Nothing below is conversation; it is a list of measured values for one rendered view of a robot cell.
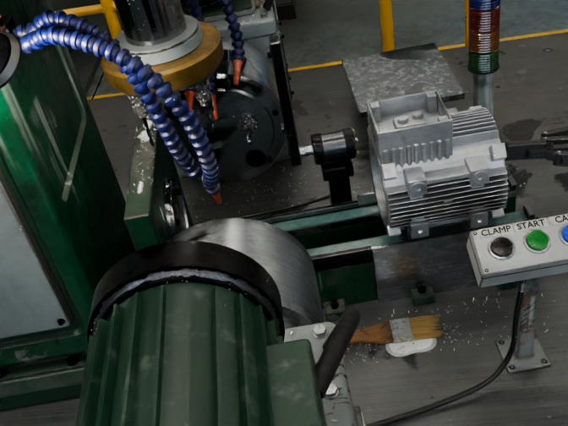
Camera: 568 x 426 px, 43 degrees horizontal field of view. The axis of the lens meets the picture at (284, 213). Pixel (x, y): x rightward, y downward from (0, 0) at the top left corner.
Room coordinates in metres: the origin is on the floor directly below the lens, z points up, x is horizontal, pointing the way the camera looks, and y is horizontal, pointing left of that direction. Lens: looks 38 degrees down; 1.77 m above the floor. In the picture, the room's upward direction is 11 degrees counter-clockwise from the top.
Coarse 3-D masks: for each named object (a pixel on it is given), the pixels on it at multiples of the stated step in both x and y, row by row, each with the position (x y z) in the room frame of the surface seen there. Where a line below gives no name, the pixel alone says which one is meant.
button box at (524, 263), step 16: (512, 224) 0.75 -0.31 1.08; (528, 224) 0.74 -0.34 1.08; (544, 224) 0.74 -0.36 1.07; (560, 224) 0.73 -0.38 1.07; (480, 240) 0.74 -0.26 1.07; (512, 240) 0.73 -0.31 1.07; (560, 240) 0.71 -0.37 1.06; (480, 256) 0.71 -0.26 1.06; (496, 256) 0.71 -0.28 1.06; (512, 256) 0.70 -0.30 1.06; (528, 256) 0.70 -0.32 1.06; (544, 256) 0.70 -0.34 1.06; (560, 256) 0.69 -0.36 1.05; (480, 272) 0.70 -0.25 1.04; (496, 272) 0.69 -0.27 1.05; (512, 272) 0.69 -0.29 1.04; (528, 272) 0.69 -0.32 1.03; (544, 272) 0.70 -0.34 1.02; (560, 272) 0.70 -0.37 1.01
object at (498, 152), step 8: (368, 128) 1.05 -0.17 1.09; (496, 144) 0.93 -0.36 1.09; (504, 144) 0.92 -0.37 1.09; (496, 152) 0.92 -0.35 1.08; (504, 152) 0.91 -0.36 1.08; (496, 160) 0.92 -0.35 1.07; (384, 168) 0.93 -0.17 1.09; (392, 168) 0.93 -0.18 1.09; (384, 176) 0.92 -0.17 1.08; (392, 176) 0.92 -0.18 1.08; (496, 216) 0.91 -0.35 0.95; (392, 232) 0.92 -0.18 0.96; (400, 232) 0.92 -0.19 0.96
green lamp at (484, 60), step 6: (468, 48) 1.29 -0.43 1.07; (498, 48) 1.27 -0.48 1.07; (468, 54) 1.29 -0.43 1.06; (474, 54) 1.27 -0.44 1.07; (480, 54) 1.26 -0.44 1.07; (486, 54) 1.25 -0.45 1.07; (492, 54) 1.25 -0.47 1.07; (498, 54) 1.27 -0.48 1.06; (468, 60) 1.29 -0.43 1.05; (474, 60) 1.27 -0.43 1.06; (480, 60) 1.26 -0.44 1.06; (486, 60) 1.25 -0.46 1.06; (492, 60) 1.25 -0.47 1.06; (498, 60) 1.27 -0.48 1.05; (468, 66) 1.29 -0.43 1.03; (474, 66) 1.27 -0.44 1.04; (480, 66) 1.26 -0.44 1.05; (486, 66) 1.25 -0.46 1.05; (492, 66) 1.25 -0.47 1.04; (480, 72) 1.26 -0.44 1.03
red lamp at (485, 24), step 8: (472, 8) 1.27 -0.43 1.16; (496, 8) 1.26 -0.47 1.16; (472, 16) 1.27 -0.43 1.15; (480, 16) 1.26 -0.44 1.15; (488, 16) 1.25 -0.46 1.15; (496, 16) 1.26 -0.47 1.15; (472, 24) 1.27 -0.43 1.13; (480, 24) 1.26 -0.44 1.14; (488, 24) 1.25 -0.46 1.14; (496, 24) 1.26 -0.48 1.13
